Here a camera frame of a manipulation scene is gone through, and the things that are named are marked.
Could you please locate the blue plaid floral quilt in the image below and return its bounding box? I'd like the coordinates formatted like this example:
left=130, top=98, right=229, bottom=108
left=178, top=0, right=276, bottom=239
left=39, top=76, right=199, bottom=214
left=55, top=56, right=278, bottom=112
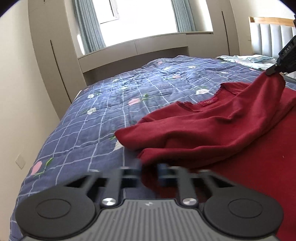
left=9, top=55, right=296, bottom=241

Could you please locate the beige right wardrobe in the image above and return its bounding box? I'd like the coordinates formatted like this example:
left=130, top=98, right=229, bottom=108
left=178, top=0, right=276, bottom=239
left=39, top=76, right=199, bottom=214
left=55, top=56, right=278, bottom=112
left=206, top=1, right=252, bottom=56

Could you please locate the left teal curtain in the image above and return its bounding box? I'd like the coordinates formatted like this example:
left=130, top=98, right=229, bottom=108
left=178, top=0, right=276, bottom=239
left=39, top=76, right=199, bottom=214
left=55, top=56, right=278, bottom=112
left=72, top=0, right=106, bottom=54

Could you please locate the dark red sweater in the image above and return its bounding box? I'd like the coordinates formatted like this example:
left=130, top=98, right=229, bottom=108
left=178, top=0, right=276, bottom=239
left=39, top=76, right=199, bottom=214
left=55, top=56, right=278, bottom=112
left=115, top=73, right=295, bottom=240

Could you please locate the beige wardrobe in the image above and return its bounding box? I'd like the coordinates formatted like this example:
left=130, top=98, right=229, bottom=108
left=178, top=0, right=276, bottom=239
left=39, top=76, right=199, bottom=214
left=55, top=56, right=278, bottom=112
left=206, top=1, right=252, bottom=56
left=28, top=1, right=86, bottom=118

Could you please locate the beige left wardrobe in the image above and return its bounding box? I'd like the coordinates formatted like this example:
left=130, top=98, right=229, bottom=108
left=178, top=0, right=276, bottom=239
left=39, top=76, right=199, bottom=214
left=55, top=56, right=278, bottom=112
left=28, top=1, right=86, bottom=118

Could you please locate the light blue folded cloth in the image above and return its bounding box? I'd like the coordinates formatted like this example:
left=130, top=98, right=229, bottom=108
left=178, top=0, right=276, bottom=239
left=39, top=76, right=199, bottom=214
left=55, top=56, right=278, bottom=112
left=217, top=54, right=276, bottom=71

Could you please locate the teal curtain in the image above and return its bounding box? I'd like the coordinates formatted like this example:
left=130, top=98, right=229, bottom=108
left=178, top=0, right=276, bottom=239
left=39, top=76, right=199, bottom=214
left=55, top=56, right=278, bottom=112
left=171, top=0, right=196, bottom=33
left=72, top=0, right=106, bottom=54

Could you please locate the right teal curtain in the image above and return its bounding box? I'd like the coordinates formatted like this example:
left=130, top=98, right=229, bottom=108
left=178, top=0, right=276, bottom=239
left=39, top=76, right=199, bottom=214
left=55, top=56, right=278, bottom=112
left=171, top=0, right=196, bottom=33

